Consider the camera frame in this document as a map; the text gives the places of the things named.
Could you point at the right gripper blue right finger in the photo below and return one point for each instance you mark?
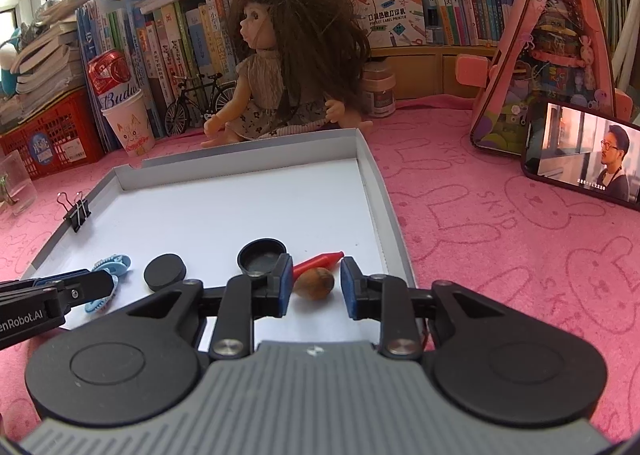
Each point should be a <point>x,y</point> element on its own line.
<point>384,298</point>

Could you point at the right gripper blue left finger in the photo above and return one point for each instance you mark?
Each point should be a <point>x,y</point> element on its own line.
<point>245,299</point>

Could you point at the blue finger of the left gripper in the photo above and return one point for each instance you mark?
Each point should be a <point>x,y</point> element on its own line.
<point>86,288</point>
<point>59,277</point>

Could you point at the black round cap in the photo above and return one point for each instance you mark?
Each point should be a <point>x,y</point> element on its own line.
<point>257,258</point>

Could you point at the red crayon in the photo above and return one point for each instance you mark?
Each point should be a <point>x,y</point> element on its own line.
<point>323,261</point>

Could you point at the brown hazelnut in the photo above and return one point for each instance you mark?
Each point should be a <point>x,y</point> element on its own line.
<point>314,284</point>

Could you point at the black disc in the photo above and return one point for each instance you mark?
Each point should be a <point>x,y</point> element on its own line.
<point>163,271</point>

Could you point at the black binder clip on tray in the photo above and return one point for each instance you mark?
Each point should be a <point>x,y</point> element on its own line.
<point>77,212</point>

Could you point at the clear acrylic block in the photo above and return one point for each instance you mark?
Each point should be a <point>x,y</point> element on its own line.
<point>17,190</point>

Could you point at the white cardboard tray box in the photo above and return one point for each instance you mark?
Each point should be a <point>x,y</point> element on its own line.
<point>315,193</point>

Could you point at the red plastic basket left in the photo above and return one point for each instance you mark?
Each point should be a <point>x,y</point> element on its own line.
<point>61,137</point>

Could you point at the white cat paper cup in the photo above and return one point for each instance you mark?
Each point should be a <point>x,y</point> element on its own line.
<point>130,123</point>

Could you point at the blue white plush left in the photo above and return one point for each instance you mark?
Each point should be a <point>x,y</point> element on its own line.
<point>8,54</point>

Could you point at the miniature black bicycle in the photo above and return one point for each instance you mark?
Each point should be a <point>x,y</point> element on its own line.
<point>199,99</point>

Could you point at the stack of books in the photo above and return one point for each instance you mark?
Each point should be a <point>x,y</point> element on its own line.
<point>48,62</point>

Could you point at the red Budweiser can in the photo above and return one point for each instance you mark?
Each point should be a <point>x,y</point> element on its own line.
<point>111,80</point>

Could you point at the pink lidded jar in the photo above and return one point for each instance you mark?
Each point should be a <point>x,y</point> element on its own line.
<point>377,86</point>

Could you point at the wooden drawer shelf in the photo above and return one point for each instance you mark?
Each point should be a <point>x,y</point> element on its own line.
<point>422,71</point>

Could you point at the brown haired doll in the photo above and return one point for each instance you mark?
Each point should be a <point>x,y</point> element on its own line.
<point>300,68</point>

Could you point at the row of upright books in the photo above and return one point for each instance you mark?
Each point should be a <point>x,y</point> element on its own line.
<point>165,39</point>

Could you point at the smartphone playing video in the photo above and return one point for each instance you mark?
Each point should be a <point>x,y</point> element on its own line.
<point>578,149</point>

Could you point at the label printer box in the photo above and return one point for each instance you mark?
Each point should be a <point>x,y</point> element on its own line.
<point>392,23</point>

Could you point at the pink triangular toy house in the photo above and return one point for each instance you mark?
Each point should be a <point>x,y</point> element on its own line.
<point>552,49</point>

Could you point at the white pipe stand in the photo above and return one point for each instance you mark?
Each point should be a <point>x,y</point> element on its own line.
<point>623,58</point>

